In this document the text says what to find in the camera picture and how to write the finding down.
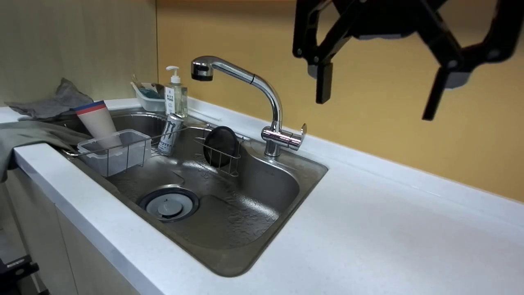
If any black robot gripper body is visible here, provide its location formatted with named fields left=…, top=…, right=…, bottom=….
left=331, top=0, right=457, bottom=40

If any chrome tap handle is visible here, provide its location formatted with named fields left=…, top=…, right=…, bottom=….
left=261, top=121, right=310, bottom=154

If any chrome sink faucet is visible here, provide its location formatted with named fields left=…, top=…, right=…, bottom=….
left=190, top=54, right=285, bottom=163

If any black round sponge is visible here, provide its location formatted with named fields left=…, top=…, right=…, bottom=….
left=203, top=124, right=241, bottom=165

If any clear pump soap bottle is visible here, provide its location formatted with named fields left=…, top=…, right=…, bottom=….
left=164, top=63, right=189, bottom=117

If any stainless steel sink basin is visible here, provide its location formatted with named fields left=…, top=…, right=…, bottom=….
left=61, top=111, right=331, bottom=278

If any white soap dish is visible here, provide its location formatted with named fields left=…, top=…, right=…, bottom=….
left=130, top=80, right=169, bottom=114

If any grey sink drain strainer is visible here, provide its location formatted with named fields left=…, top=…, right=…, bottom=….
left=136, top=185, right=202, bottom=222

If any clear plastic container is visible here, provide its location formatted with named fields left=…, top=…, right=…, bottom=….
left=76, top=127, right=154, bottom=178

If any white tube with red band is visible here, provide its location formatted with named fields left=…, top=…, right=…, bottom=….
left=74, top=99, right=123, bottom=152

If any grey cloth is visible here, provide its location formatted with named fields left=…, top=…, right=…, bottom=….
left=0, top=76, right=95, bottom=181

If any white counter cabinet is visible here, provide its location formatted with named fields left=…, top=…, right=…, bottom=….
left=0, top=165, right=149, bottom=295

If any black object on floor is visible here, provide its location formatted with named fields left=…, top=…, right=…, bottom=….
left=0, top=255, right=43, bottom=295

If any wire sponge rack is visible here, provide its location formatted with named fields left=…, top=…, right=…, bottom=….
left=187, top=122, right=252, bottom=180

